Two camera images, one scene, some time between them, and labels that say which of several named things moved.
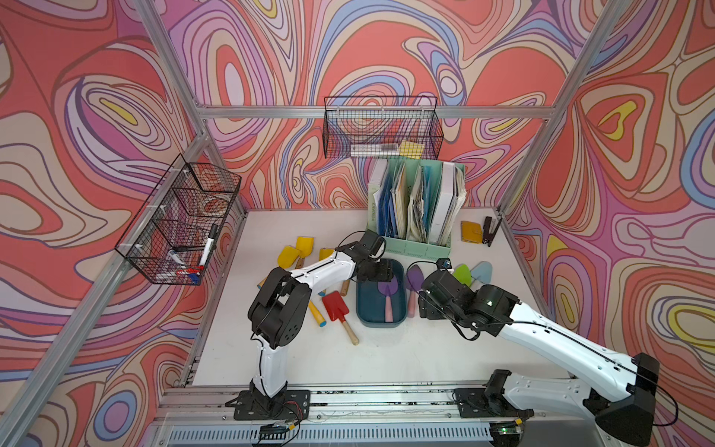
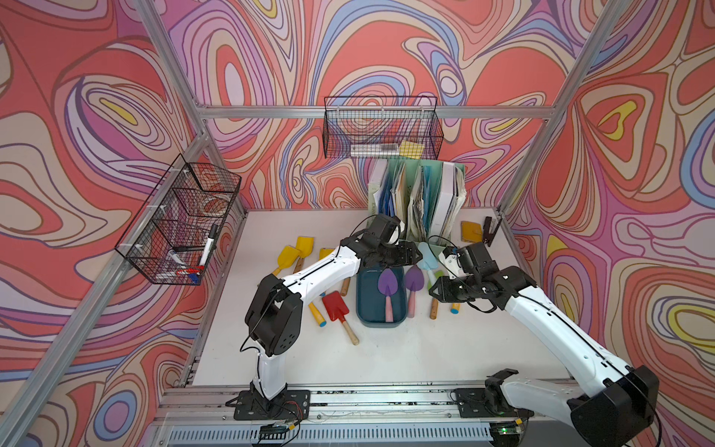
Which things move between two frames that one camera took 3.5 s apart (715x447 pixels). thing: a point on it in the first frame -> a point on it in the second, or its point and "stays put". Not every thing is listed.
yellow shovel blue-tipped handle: x=319 y=318 stays put
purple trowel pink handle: x=388 y=289 stays put
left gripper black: x=384 y=273 -> x=406 y=254
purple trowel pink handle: x=414 y=283 stays put
